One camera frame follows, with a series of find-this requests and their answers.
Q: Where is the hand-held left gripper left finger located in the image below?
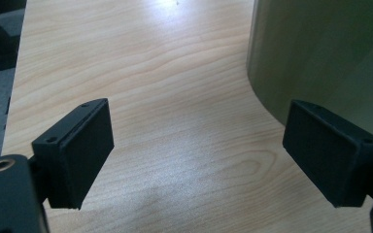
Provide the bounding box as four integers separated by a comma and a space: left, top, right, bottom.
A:
31, 98, 116, 211

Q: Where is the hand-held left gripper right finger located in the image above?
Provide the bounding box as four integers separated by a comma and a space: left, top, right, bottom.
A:
282, 99, 373, 209

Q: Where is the green round trash can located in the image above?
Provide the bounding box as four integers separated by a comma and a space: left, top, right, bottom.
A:
246, 0, 373, 153

